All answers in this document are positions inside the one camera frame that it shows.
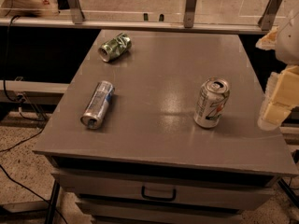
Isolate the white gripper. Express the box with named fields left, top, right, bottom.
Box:
left=255, top=7, right=299, bottom=131

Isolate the white 7up can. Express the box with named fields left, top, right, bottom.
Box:
left=193, top=77, right=230, bottom=129

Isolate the crushed green can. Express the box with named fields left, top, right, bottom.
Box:
left=98, top=33, right=132, bottom=63

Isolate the silver blue energy drink can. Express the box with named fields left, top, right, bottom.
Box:
left=80, top=81, right=115, bottom=130

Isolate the grey drawer cabinet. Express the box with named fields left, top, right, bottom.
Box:
left=35, top=32, right=298, bottom=224

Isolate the white bag on shelf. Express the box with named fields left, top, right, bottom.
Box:
left=0, top=0, right=59, bottom=17

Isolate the metal rail frame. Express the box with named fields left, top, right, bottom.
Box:
left=0, top=0, right=299, bottom=35

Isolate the black drawer handle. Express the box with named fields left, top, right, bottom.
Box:
left=140, top=186, right=177, bottom=202

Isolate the black floor cable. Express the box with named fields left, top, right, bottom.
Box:
left=0, top=15, right=69, bottom=224

